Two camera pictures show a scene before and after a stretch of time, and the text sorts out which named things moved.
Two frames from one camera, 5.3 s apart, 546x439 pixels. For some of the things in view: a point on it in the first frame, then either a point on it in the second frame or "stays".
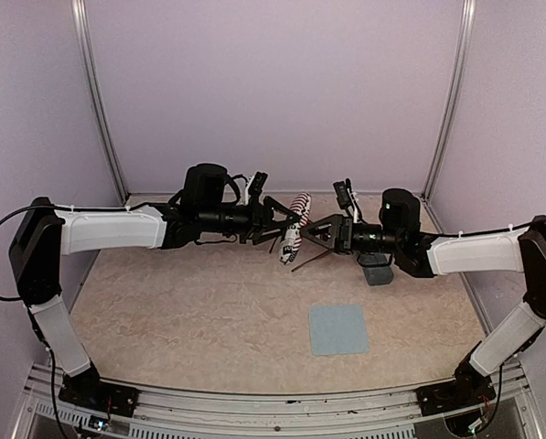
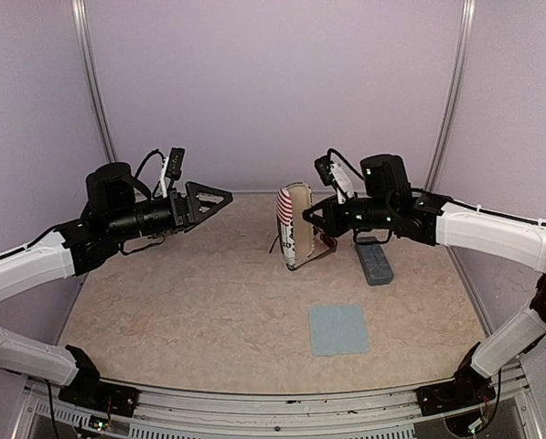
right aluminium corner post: [458, 83] stays
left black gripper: [259, 223] -> [185, 211]
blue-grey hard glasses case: [377, 267] stays
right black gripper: [339, 242] -> [331, 223]
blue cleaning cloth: [338, 329] stays
